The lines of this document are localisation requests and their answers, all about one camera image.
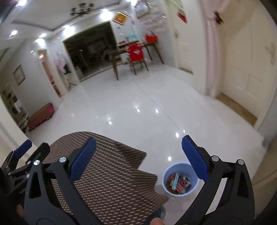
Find teal long wrapper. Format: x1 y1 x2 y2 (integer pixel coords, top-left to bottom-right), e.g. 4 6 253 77
171 173 179 190

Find red snack bag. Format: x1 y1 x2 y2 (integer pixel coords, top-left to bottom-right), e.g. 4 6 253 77
166 173 191 195

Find light blue trash bin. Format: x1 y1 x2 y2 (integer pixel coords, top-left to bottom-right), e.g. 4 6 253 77
162 162 199 197

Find person's right hand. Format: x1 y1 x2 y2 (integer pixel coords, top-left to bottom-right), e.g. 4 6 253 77
149 218 165 225

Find cluttered shelf unit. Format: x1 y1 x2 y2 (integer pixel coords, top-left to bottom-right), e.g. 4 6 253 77
1 84 30 135

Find grey slipper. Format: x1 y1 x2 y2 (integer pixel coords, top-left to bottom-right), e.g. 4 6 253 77
150 206 166 220

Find wooden dining table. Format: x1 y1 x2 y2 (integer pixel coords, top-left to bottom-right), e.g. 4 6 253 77
109 42 164 81

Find chair with red cover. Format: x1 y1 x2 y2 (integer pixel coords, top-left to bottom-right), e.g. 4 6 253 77
125 43 149 75

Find black chandelier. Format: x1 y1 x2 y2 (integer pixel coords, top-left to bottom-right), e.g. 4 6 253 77
70 2 94 18

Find white door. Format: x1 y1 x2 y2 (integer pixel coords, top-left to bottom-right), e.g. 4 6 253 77
170 1 193 74

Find gold framed picture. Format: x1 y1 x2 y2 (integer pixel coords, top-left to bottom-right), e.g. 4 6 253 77
112 11 129 25

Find red bag on table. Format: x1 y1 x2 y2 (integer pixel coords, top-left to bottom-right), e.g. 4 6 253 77
145 33 158 44

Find pink curtain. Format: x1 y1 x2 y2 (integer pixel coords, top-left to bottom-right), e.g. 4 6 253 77
202 0 230 98

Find framed wall picture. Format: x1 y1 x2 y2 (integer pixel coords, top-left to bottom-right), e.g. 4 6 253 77
13 65 26 86

